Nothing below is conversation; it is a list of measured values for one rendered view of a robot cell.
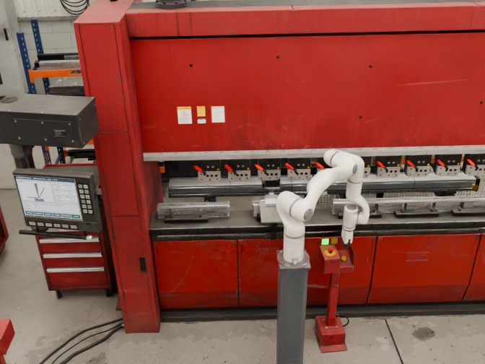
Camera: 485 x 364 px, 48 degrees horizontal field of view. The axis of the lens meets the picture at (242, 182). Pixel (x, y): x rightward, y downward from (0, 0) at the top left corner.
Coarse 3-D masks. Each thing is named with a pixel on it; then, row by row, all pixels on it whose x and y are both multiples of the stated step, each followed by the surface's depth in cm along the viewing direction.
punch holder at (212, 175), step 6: (198, 162) 363; (204, 162) 363; (210, 162) 363; (216, 162) 363; (204, 168) 365; (210, 168) 365; (216, 168) 365; (198, 174) 367; (210, 174) 367; (216, 174) 367; (204, 180) 369; (210, 180) 369; (216, 180) 369
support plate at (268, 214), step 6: (264, 204) 377; (264, 210) 370; (270, 210) 370; (276, 210) 370; (264, 216) 364; (270, 216) 364; (276, 216) 364; (264, 222) 359; (270, 222) 359; (276, 222) 359
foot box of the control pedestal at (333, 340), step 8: (320, 320) 403; (336, 320) 403; (320, 328) 397; (320, 336) 394; (328, 336) 392; (336, 336) 393; (344, 336) 393; (320, 344) 396; (328, 344) 396; (336, 344) 397; (344, 344) 397
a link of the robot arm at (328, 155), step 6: (330, 150) 321; (336, 150) 321; (324, 156) 322; (330, 156) 318; (354, 156) 324; (330, 162) 318; (360, 162) 325; (360, 168) 326; (354, 174) 328; (360, 174) 328; (354, 180) 330; (360, 180) 330
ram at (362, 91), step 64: (192, 64) 329; (256, 64) 330; (320, 64) 331; (384, 64) 332; (448, 64) 332; (192, 128) 350; (256, 128) 351; (320, 128) 352; (384, 128) 353; (448, 128) 354
